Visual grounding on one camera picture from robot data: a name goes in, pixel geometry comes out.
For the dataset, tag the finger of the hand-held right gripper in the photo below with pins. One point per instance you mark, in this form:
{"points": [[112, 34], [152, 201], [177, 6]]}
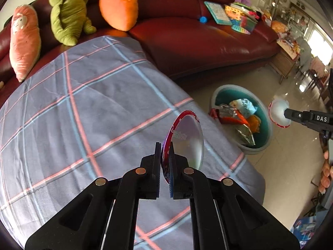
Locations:
{"points": [[299, 116]]}

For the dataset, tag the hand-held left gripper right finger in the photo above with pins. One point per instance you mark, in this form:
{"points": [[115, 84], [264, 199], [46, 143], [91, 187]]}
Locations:
{"points": [[178, 177]]}

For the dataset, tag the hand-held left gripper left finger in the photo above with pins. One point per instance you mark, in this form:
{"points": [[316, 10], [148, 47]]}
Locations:
{"points": [[157, 166]]}

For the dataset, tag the white lid with red rim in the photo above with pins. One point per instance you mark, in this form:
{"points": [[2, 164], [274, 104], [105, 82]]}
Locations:
{"points": [[277, 112]]}

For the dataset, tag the teal trash bin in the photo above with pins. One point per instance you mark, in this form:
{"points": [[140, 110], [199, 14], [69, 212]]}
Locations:
{"points": [[264, 125]]}

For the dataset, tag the clear lid with red rim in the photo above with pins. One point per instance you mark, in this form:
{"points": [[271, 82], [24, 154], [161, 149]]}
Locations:
{"points": [[187, 140]]}

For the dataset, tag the orange-yellow snack bag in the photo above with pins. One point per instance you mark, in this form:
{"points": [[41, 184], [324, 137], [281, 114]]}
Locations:
{"points": [[253, 122]]}

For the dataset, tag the light blue snack bag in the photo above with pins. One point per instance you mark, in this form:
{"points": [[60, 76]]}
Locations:
{"points": [[244, 105]]}

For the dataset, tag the silver foil snack bag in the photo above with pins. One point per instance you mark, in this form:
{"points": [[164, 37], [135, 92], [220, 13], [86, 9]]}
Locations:
{"points": [[244, 135]]}

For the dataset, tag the orange foil-lined snack wrapper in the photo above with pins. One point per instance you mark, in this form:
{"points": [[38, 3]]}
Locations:
{"points": [[229, 113]]}

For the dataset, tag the person's right hand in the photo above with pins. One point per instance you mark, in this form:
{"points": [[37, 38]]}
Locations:
{"points": [[325, 177]]}

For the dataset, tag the wooden side table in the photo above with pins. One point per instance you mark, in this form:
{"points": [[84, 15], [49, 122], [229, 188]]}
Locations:
{"points": [[285, 62]]}

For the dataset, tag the grey chair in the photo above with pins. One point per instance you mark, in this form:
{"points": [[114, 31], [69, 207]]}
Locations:
{"points": [[304, 52]]}

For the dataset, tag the blue printed box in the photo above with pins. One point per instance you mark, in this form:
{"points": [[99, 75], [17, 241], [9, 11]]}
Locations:
{"points": [[305, 229]]}

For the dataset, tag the glass display cabinet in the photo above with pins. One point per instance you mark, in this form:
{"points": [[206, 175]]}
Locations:
{"points": [[296, 18]]}

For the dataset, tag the pile of colourful toys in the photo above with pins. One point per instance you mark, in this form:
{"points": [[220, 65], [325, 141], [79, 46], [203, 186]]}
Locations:
{"points": [[242, 22]]}

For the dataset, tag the dark red leather sofa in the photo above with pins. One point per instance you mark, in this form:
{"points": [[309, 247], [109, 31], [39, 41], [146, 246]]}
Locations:
{"points": [[195, 44]]}

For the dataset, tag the teal children's book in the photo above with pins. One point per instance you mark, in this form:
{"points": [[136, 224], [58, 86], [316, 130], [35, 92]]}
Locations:
{"points": [[217, 13]]}

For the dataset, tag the small blue ball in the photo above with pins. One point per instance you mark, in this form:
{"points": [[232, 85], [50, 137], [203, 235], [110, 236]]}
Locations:
{"points": [[203, 19]]}

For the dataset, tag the orange carrot bunny plush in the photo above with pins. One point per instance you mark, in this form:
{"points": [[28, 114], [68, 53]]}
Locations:
{"points": [[118, 7]]}

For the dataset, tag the green dinosaur plush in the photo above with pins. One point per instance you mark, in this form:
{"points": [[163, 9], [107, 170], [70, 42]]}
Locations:
{"points": [[67, 15]]}

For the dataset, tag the pink bunny plush pillow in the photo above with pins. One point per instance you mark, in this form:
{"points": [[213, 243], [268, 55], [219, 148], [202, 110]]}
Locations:
{"points": [[24, 44]]}

